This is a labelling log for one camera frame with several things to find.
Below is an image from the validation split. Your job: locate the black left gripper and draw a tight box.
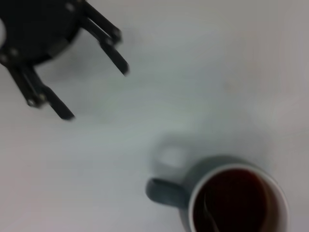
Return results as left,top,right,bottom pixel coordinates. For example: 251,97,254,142
0,0,85,67

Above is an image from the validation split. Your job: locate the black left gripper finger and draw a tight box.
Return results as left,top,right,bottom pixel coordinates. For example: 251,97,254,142
8,66,76,121
81,0,130,77

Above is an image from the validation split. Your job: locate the dark grey ceramic cup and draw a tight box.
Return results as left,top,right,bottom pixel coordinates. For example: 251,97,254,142
144,154,290,232

